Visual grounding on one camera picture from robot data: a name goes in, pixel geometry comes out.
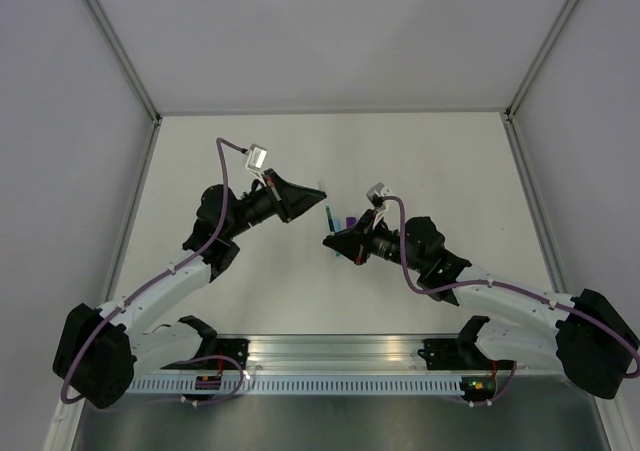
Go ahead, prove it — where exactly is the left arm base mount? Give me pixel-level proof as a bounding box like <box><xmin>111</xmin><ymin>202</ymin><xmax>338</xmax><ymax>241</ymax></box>
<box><xmin>163</xmin><ymin>315</ymin><xmax>250</xmax><ymax>373</ymax></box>

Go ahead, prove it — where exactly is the aluminium mounting rail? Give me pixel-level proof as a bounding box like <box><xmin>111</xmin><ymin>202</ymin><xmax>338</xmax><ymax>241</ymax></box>
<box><xmin>222</xmin><ymin>334</ymin><xmax>454</xmax><ymax>375</ymax></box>

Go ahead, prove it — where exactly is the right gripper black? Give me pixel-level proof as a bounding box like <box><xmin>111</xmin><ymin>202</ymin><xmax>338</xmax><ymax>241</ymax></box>
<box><xmin>324</xmin><ymin>209</ymin><xmax>425</xmax><ymax>273</ymax></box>

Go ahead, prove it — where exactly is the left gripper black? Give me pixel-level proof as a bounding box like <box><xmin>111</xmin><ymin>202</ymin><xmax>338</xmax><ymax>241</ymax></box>
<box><xmin>225</xmin><ymin>169</ymin><xmax>326</xmax><ymax>239</ymax></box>

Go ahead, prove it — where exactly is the green refill pen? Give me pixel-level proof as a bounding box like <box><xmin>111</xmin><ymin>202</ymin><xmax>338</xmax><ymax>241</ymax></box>
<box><xmin>325</xmin><ymin>204</ymin><xmax>335</xmax><ymax>235</ymax></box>

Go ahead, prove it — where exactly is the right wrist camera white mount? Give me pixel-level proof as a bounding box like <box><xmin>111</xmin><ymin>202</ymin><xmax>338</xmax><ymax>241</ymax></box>
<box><xmin>366</xmin><ymin>182</ymin><xmax>391</xmax><ymax>225</ymax></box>

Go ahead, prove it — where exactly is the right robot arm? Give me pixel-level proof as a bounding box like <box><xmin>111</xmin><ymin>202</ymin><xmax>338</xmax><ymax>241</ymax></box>
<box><xmin>323</xmin><ymin>210</ymin><xmax>639</xmax><ymax>399</ymax></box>

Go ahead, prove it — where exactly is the white slotted cable duct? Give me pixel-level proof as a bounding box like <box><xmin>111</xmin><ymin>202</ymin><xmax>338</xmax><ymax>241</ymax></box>
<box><xmin>127</xmin><ymin>374</ymin><xmax>463</xmax><ymax>396</ymax></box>

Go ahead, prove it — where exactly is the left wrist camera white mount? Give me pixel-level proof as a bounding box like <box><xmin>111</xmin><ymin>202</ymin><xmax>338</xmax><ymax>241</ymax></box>
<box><xmin>245</xmin><ymin>143</ymin><xmax>267</xmax><ymax>181</ymax></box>

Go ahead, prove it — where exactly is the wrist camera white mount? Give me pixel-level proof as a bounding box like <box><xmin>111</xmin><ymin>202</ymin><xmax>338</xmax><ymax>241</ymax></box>
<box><xmin>245</xmin><ymin>143</ymin><xmax>267</xmax><ymax>181</ymax></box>
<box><xmin>366</xmin><ymin>182</ymin><xmax>391</xmax><ymax>225</ymax></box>

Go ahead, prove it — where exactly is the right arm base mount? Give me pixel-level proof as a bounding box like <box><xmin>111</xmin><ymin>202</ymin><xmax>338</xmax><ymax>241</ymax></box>
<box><xmin>417</xmin><ymin>315</ymin><xmax>515</xmax><ymax>371</ymax></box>

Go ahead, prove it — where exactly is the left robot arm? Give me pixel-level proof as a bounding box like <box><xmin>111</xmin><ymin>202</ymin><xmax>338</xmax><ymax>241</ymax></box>
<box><xmin>52</xmin><ymin>169</ymin><xmax>327</xmax><ymax>409</ymax></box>

